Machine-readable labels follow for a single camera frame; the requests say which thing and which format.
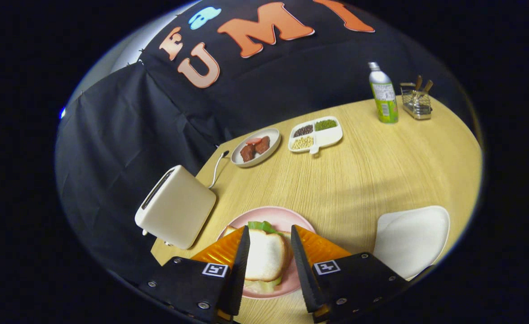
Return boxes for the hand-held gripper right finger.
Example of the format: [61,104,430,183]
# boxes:
[290,225,411,322]

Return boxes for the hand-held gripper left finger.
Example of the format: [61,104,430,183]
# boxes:
[139,225,251,322]

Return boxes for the toasted bread slice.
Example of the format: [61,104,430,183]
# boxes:
[245,229,287,282]

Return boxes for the green lettuce leaf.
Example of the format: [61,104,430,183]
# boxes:
[245,220,292,294]

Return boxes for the pink round plate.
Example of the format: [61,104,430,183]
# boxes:
[216,206,317,300]

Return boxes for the white toaster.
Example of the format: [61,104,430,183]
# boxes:
[134,165,217,250]

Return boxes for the white square plate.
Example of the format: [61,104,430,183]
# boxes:
[372,206,451,280]

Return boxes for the white divided dish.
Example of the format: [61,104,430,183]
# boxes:
[288,116,344,155]

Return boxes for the round grey plate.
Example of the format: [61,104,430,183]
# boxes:
[231,128,282,168]

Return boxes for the black backdrop cloth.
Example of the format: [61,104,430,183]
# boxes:
[55,0,472,284]

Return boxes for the green drink bottle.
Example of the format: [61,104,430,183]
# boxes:
[368,62,399,124]

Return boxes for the white toaster cable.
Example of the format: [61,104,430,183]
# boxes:
[208,151,229,189]

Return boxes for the metal wire utensil basket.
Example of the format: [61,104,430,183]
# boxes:
[399,82,433,120]

